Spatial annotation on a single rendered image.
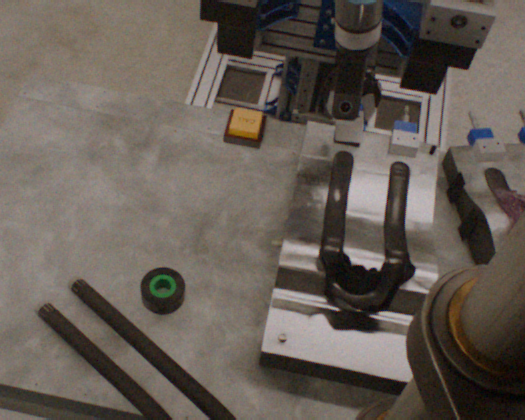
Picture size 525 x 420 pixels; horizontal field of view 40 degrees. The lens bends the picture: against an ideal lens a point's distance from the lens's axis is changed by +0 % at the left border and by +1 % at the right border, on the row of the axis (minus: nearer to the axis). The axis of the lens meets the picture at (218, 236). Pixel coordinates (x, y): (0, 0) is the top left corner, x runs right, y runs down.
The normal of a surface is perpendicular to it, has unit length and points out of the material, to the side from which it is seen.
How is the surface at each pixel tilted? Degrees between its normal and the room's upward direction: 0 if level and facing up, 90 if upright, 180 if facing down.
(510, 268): 90
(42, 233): 0
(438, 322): 0
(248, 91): 0
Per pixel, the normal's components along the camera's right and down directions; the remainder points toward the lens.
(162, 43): 0.04, -0.56
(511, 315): -0.70, 0.58
